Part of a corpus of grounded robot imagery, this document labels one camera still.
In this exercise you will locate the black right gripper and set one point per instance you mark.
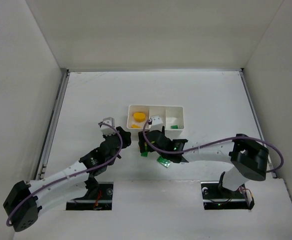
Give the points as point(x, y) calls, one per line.
point(148, 139)

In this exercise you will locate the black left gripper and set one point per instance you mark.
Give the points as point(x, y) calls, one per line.
point(121, 139)

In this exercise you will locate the yellow and green lego stack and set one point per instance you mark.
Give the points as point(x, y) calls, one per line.
point(143, 150)

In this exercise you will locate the yellow oval butterfly lego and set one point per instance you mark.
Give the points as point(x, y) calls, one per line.
point(139, 117)

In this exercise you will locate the yellow lego brick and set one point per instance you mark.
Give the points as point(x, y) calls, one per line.
point(136, 125)

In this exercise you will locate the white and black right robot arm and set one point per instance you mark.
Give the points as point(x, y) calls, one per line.
point(248, 157)

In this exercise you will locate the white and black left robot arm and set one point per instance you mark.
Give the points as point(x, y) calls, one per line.
point(27, 201)

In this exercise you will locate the green flat lego plate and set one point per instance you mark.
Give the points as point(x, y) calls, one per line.
point(164, 162)

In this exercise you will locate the white three-compartment container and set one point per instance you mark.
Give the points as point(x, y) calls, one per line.
point(172, 117)

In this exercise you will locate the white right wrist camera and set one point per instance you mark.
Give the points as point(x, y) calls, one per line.
point(156, 123)

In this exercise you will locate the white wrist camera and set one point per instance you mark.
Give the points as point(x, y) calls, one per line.
point(156, 123)
point(107, 126)

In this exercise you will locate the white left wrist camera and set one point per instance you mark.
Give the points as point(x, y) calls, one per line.
point(107, 126)

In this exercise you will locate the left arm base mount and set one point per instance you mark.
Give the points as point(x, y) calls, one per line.
point(98, 200)

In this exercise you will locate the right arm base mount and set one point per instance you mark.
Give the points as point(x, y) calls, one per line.
point(215, 198)

